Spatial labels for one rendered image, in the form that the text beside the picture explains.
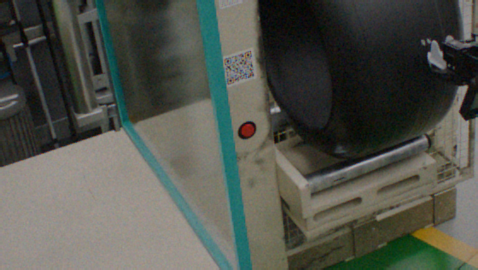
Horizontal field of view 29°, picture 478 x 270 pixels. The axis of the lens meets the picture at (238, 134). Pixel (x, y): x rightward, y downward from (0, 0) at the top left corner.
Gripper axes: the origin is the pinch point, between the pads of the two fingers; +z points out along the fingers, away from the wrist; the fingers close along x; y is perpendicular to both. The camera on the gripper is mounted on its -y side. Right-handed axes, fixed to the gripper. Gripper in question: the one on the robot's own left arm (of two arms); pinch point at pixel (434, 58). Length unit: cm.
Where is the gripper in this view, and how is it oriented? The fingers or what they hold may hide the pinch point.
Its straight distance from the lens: 192.5
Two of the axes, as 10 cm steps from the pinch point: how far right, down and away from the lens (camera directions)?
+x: -9.0, 3.1, -2.9
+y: -1.6, -8.8, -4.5
